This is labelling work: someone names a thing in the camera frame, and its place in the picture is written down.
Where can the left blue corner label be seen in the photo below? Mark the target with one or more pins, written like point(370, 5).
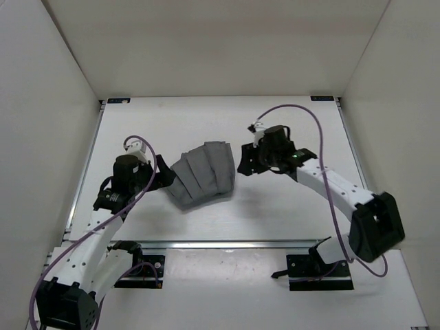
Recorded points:
point(118, 100)

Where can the blue corner label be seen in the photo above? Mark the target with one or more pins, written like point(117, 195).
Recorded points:
point(322, 98)
point(118, 100)

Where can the front aluminium table rail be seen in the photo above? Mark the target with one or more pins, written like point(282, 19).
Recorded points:
point(227, 245)

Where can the grey pleated skirt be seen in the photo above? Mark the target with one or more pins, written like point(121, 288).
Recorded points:
point(203, 175)

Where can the right blue corner label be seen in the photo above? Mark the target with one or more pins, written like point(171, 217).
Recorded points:
point(322, 98)

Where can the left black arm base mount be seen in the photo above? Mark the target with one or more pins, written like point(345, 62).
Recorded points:
point(148, 269)

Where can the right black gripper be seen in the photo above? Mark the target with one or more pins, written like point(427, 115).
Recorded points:
point(249, 165)

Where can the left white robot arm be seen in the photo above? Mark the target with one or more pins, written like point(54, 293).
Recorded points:
point(72, 297)

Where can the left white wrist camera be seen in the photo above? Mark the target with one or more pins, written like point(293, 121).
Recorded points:
point(137, 148)

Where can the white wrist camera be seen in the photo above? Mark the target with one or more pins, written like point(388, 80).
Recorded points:
point(257, 128)
point(137, 148)

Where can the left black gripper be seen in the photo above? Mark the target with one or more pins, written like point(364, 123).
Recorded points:
point(163, 176)

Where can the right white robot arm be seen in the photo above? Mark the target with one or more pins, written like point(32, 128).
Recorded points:
point(376, 225)

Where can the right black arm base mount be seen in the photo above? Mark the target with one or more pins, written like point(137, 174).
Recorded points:
point(308, 272)

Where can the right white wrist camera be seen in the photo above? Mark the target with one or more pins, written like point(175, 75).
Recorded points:
point(257, 128)

